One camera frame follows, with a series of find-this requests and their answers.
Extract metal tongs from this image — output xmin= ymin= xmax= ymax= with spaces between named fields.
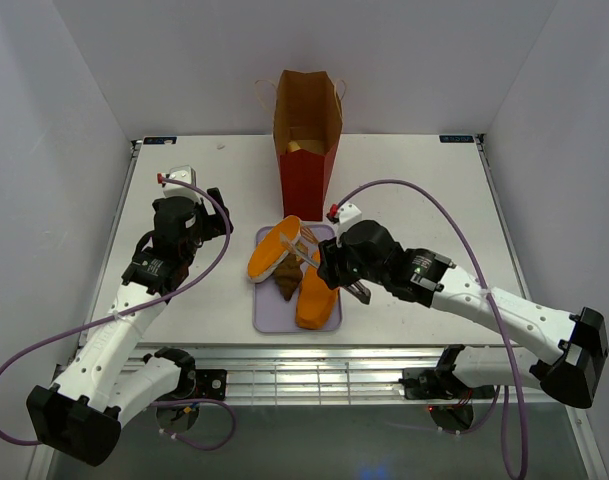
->
xmin=279 ymin=225 xmax=371 ymax=305

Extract long oval orange bread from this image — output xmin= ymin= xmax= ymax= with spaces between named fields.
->
xmin=247 ymin=215 xmax=301 ymax=283

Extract tan bread slice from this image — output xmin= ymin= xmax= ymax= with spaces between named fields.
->
xmin=287 ymin=141 xmax=302 ymax=153

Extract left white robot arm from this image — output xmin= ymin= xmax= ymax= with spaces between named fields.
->
xmin=26 ymin=183 xmax=233 ymax=466

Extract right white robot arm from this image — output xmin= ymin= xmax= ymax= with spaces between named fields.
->
xmin=317 ymin=220 xmax=608 ymax=409

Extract toasted bread slice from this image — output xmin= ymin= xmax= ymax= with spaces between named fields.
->
xmin=295 ymin=231 xmax=317 ymax=255

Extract orange loaf bread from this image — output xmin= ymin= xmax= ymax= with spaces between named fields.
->
xmin=295 ymin=260 xmax=339 ymax=330

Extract red brown paper bag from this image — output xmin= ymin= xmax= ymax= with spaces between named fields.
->
xmin=259 ymin=70 xmax=347 ymax=222

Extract brown croissant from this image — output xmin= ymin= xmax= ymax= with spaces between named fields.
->
xmin=272 ymin=253 xmax=303 ymax=301

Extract left blue label sticker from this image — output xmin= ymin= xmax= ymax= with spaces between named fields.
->
xmin=142 ymin=136 xmax=177 ymax=145

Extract blue label sticker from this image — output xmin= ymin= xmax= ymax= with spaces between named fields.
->
xmin=439 ymin=135 xmax=475 ymax=144
xmin=142 ymin=136 xmax=177 ymax=145

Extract lilac plastic tray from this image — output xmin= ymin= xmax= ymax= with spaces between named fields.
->
xmin=252 ymin=224 xmax=344 ymax=335

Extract right blue label sticker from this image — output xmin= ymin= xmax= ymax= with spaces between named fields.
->
xmin=439 ymin=135 xmax=475 ymax=144

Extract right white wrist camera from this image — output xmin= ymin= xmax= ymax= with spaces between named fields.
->
xmin=326 ymin=202 xmax=362 ymax=237

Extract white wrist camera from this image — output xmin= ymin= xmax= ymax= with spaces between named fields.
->
xmin=326 ymin=202 xmax=362 ymax=237
xmin=157 ymin=165 xmax=199 ymax=202

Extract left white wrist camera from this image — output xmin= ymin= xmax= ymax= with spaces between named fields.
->
xmin=157 ymin=165 xmax=199 ymax=202

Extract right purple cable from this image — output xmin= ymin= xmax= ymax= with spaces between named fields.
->
xmin=328 ymin=179 xmax=530 ymax=480

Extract aluminium frame rail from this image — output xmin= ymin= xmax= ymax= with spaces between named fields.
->
xmin=53 ymin=344 xmax=609 ymax=480

